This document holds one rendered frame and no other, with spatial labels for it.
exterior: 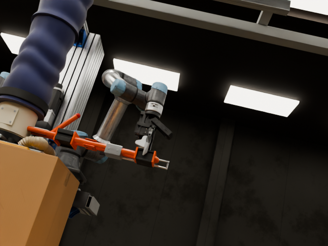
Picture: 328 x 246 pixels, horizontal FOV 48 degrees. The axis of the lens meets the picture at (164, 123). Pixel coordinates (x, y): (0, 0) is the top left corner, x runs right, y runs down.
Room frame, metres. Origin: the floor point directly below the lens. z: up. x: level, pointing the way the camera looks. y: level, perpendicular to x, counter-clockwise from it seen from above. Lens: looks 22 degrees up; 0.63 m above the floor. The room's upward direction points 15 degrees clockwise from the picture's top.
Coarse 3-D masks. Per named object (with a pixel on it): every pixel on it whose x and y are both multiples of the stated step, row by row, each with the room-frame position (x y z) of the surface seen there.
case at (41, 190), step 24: (0, 144) 1.37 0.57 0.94; (0, 168) 1.37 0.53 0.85; (24, 168) 1.36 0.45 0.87; (48, 168) 1.36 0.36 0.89; (0, 192) 1.37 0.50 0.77; (24, 192) 1.36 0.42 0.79; (48, 192) 1.39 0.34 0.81; (72, 192) 1.69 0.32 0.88; (0, 216) 1.37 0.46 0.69; (24, 216) 1.36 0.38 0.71; (48, 216) 1.48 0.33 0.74; (0, 240) 1.36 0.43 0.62; (24, 240) 1.36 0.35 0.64; (48, 240) 1.58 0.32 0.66
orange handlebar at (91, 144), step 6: (30, 126) 1.53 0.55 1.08; (36, 132) 1.53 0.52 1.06; (42, 132) 1.52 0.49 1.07; (48, 132) 1.52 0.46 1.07; (54, 132) 1.52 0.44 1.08; (48, 138) 1.57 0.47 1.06; (78, 138) 1.51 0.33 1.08; (78, 144) 1.55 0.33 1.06; (84, 144) 1.50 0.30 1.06; (90, 144) 1.50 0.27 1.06; (96, 144) 1.50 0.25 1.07; (102, 144) 1.50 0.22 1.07; (96, 150) 1.55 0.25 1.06; (102, 150) 1.54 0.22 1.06; (126, 150) 1.48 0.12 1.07; (132, 150) 1.49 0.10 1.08; (126, 156) 1.53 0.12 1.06; (132, 156) 1.52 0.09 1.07; (156, 162) 1.50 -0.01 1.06
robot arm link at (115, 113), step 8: (128, 80) 1.84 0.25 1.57; (136, 80) 1.87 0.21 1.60; (112, 104) 1.95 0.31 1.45; (120, 104) 1.92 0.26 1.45; (112, 112) 1.95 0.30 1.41; (120, 112) 1.95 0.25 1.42; (104, 120) 1.99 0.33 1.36; (112, 120) 1.97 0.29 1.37; (120, 120) 2.00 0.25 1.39; (104, 128) 2.00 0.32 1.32; (112, 128) 2.00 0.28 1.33; (96, 136) 2.03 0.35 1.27; (104, 136) 2.02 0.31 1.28; (88, 152) 2.04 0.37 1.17; (96, 152) 2.05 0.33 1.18; (96, 160) 2.09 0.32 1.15; (104, 160) 2.09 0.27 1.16
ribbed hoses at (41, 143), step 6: (24, 138) 1.44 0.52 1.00; (30, 138) 1.44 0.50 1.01; (36, 138) 1.44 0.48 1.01; (42, 138) 1.47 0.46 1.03; (24, 144) 1.44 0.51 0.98; (30, 144) 1.45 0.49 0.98; (36, 144) 1.45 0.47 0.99; (42, 144) 1.47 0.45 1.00; (48, 144) 1.53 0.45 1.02; (42, 150) 1.56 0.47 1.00; (48, 150) 1.56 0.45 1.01; (54, 150) 1.61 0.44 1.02
